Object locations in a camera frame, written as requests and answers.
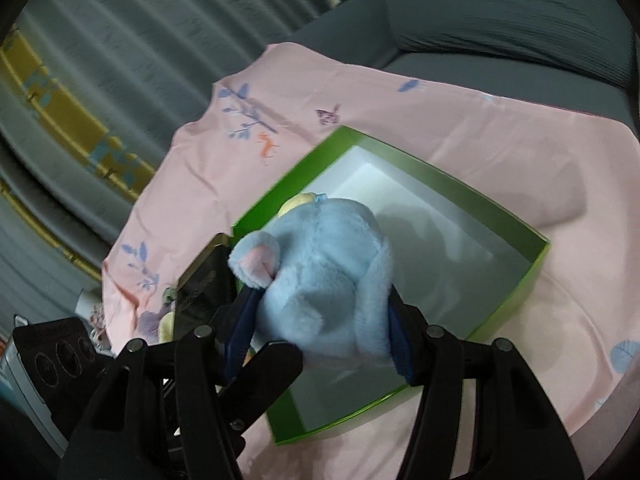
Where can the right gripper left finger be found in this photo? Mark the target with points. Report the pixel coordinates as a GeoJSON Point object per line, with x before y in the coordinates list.
{"type": "Point", "coordinates": [179, 410]}

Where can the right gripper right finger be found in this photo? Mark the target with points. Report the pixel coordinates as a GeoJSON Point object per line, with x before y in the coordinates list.
{"type": "Point", "coordinates": [517, 434]}

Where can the light blue plush toy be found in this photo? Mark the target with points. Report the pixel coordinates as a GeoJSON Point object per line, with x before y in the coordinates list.
{"type": "Point", "coordinates": [326, 270]}

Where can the yellow and white towel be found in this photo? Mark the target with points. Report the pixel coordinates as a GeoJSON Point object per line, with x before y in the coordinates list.
{"type": "Point", "coordinates": [165, 331]}

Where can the white cup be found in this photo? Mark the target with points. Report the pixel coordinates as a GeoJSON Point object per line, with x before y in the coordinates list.
{"type": "Point", "coordinates": [87, 304]}

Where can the green gift box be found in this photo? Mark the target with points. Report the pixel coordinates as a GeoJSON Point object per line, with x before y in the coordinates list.
{"type": "Point", "coordinates": [462, 259]}

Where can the pink floral tablecloth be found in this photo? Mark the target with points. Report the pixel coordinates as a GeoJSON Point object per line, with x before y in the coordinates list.
{"type": "Point", "coordinates": [573, 177]}

